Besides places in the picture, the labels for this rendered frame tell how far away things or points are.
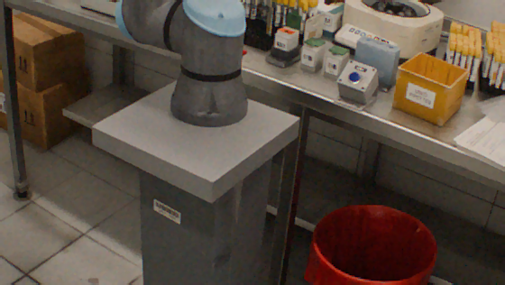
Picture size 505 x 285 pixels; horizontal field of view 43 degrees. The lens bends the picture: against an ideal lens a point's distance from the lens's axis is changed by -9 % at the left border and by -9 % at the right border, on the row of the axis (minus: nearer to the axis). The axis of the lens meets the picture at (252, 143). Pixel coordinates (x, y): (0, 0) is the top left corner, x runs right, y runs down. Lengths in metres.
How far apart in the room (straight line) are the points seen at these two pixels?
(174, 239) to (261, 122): 0.32
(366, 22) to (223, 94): 0.62
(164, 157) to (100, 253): 1.24
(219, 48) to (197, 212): 0.33
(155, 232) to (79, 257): 0.94
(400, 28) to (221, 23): 0.65
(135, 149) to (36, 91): 1.65
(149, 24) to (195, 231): 0.42
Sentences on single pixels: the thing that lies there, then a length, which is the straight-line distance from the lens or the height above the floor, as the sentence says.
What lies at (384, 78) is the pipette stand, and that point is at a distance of 1.62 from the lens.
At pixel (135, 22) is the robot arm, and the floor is 1.08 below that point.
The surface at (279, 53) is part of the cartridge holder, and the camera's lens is 1.67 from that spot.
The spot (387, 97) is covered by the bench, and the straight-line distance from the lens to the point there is 1.59.
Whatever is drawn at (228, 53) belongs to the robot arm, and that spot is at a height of 1.06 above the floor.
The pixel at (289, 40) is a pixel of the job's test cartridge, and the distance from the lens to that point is 1.65.
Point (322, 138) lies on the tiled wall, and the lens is 2.44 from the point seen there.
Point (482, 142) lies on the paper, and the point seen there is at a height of 0.89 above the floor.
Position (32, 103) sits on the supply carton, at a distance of 2.91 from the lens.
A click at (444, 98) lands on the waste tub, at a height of 0.94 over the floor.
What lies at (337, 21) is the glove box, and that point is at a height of 0.92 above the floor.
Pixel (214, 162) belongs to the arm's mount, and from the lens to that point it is 1.19.
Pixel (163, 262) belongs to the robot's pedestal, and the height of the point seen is 0.56.
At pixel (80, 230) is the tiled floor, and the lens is 2.51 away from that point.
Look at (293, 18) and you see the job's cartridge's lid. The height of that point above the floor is 0.98.
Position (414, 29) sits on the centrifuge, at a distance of 1.76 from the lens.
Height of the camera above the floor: 1.57
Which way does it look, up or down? 31 degrees down
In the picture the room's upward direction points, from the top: 5 degrees clockwise
